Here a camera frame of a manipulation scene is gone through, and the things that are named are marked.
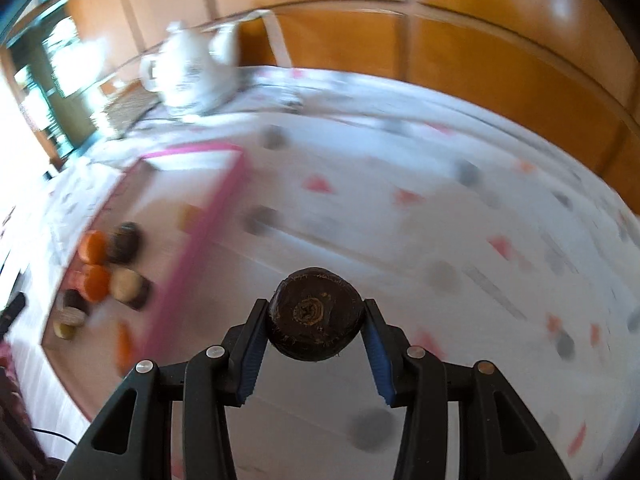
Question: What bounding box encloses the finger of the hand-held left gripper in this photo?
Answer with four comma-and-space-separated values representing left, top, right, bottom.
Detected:
0, 292, 27, 335

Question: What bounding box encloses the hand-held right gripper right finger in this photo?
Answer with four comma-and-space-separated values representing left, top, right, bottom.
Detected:
362, 298, 571, 480

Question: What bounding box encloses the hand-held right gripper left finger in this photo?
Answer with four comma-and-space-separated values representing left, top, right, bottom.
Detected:
60, 298, 271, 480

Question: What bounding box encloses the dark sugarcane piece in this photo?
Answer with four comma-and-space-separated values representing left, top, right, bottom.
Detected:
61, 289, 92, 324
109, 267, 152, 309

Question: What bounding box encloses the sprouted dark water chestnut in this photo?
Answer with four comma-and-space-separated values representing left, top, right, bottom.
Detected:
265, 267, 365, 362

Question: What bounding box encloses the red tomato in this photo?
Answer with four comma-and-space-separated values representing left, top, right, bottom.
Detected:
81, 265, 112, 302

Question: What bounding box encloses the small orange tangerine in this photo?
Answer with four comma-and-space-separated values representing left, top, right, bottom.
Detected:
81, 230, 109, 264

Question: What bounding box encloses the small orange carrot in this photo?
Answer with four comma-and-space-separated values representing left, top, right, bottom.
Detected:
116, 322, 137, 377

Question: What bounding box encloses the smooth dark water chestnut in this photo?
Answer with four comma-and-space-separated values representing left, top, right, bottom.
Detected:
107, 222, 144, 264

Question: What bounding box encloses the pink shallow tray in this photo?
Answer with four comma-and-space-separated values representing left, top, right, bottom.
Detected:
40, 142, 252, 418

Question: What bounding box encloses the person's dark red clothing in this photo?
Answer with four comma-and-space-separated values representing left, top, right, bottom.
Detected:
0, 340, 58, 480

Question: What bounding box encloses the white patterned tablecloth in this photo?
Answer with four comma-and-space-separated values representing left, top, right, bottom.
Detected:
0, 62, 636, 480

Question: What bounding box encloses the silver embossed tissue box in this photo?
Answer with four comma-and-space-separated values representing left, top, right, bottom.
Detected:
102, 82, 161, 133

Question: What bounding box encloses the wooden door with glass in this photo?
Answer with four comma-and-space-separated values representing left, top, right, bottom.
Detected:
0, 0, 106, 171

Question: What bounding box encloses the white kettle base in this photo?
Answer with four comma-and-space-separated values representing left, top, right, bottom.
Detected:
162, 87, 241, 117

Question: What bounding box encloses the white ceramic electric kettle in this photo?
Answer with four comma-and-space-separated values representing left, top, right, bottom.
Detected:
139, 21, 241, 111

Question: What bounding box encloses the black cable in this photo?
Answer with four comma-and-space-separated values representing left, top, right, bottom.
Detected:
29, 426, 81, 446

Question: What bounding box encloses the white kettle power cord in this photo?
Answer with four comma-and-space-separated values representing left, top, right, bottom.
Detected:
235, 9, 293, 68

